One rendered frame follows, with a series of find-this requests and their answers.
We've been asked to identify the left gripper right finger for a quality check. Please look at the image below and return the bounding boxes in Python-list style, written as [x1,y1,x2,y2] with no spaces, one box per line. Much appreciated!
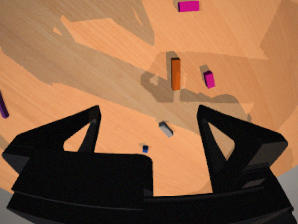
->
[197,104,288,192]

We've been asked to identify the orange rod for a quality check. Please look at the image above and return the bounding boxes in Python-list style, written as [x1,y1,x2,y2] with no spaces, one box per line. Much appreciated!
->
[171,57,181,90]

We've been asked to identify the magenta rod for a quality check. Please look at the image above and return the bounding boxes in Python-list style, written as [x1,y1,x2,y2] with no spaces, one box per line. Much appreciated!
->
[178,1,199,12]
[203,70,215,89]

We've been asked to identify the purple rod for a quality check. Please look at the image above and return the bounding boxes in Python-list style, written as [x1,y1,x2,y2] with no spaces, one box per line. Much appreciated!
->
[0,92,9,119]

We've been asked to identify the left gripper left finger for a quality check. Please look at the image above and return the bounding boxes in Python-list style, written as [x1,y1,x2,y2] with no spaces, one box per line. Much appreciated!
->
[10,105,102,152]

